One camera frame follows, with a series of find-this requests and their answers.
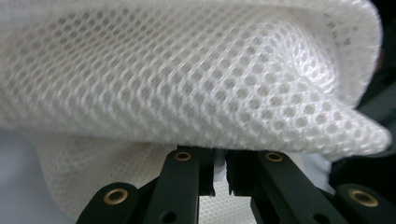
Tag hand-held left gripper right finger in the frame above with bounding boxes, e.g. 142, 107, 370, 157
224, 148, 341, 224

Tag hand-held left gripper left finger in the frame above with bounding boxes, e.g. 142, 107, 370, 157
141, 145, 217, 224

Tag cream mesh laundry bag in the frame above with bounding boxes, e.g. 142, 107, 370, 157
0, 0, 393, 224

